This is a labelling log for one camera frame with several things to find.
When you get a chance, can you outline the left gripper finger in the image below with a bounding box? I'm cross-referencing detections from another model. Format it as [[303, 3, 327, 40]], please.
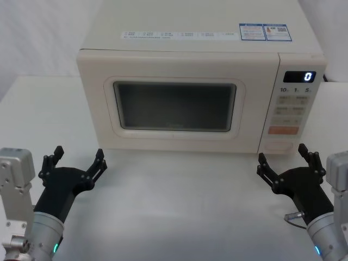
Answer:
[[81, 148, 108, 190], [38, 146, 65, 181]]

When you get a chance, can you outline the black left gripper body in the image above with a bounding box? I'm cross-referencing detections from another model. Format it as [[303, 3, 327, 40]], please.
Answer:
[[33, 166, 92, 224]]

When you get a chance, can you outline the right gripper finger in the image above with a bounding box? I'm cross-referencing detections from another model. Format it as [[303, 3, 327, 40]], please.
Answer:
[[297, 143, 326, 179], [256, 152, 285, 195]]

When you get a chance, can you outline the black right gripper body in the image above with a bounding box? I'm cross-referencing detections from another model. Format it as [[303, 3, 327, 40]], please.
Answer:
[[274, 166, 334, 225]]

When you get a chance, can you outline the white table cloth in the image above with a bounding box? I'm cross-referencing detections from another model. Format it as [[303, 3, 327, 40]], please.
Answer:
[[0, 77, 348, 261]]

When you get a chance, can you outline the white curtain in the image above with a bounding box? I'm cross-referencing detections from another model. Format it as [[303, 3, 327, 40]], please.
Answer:
[[0, 0, 348, 82]]

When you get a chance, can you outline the cream microwave oven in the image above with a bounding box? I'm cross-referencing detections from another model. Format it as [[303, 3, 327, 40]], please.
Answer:
[[76, 0, 328, 157]]

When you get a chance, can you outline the thin cable with silver plug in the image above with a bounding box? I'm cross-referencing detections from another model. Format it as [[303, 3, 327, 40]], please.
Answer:
[[283, 211, 309, 227]]

